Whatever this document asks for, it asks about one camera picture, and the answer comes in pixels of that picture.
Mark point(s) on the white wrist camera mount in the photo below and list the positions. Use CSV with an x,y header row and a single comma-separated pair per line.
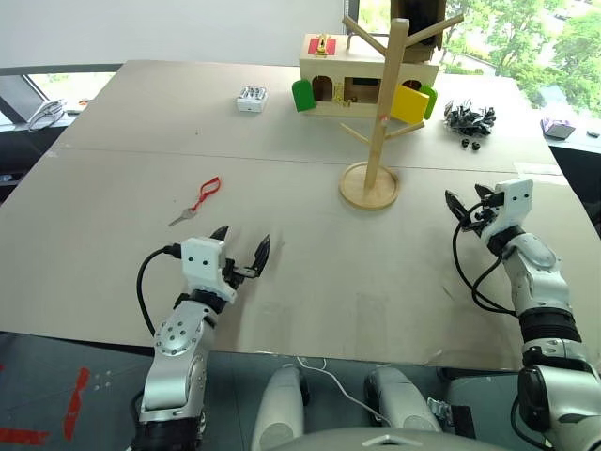
x,y
202,263
514,202

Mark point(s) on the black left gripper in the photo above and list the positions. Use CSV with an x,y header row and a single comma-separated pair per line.
x,y
232,272

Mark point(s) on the wooden toy house box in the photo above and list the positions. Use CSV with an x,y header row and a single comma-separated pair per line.
x,y
343,61

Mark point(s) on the wooden tree-shaped hanger stand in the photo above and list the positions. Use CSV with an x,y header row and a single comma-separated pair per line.
x,y
381,141

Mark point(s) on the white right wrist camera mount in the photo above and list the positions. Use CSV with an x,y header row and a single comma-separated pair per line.
x,y
514,202

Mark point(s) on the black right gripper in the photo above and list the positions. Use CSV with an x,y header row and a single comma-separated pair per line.
x,y
481,216

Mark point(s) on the black metal clamp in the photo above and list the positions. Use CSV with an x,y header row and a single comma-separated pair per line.
x,y
453,415

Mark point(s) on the grey robot torso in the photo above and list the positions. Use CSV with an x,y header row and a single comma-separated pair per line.
x,y
389,441

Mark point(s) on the white battery box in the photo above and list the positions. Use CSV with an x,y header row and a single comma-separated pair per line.
x,y
252,99

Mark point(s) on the pile of black clips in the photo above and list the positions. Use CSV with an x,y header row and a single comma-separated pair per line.
x,y
469,117

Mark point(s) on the dark purple-edged pouch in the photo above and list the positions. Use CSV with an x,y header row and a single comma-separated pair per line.
x,y
558,129

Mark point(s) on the grey rounded robot leg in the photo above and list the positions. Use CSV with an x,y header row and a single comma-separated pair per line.
x,y
399,399
279,409

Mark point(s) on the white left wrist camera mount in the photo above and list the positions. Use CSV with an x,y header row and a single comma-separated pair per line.
x,y
202,263

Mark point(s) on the red floor tape strip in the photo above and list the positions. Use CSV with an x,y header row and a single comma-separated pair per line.
x,y
77,404
23,437

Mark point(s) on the brown cardboard box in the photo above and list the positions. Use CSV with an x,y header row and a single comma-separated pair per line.
x,y
418,28

